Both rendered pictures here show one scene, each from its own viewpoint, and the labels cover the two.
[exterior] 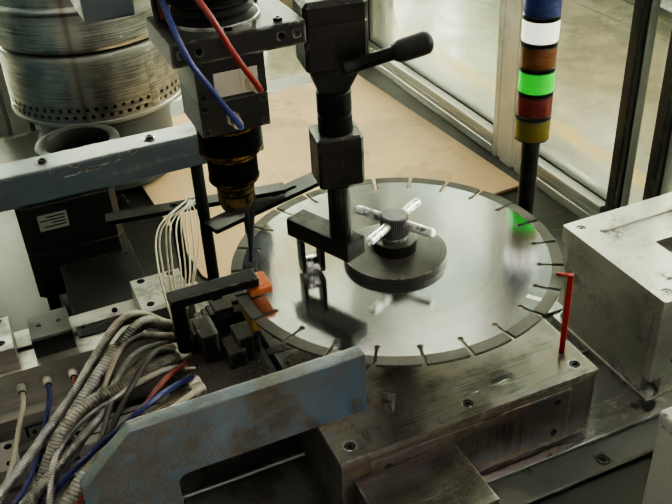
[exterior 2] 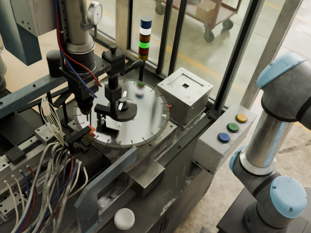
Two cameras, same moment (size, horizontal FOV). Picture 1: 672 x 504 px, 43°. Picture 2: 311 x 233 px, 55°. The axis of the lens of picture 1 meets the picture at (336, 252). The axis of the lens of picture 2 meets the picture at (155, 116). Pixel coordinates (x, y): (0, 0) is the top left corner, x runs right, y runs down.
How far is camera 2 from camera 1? 0.40 m
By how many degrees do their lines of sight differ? 29
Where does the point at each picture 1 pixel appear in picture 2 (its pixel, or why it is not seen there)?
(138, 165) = (33, 95)
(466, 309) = (149, 123)
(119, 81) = not seen: outside the picture
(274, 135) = not seen: hidden behind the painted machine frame
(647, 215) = (177, 77)
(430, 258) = (133, 108)
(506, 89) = (119, 31)
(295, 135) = (45, 50)
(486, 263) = (147, 106)
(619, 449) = (182, 143)
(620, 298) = (176, 103)
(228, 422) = (108, 177)
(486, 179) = not seen: hidden behind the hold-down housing
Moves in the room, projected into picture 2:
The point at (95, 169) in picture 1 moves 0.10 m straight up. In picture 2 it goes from (20, 101) to (13, 77)
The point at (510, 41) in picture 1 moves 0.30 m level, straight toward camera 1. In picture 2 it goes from (120, 16) to (132, 52)
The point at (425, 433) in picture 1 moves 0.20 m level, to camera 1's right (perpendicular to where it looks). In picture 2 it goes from (143, 156) to (189, 139)
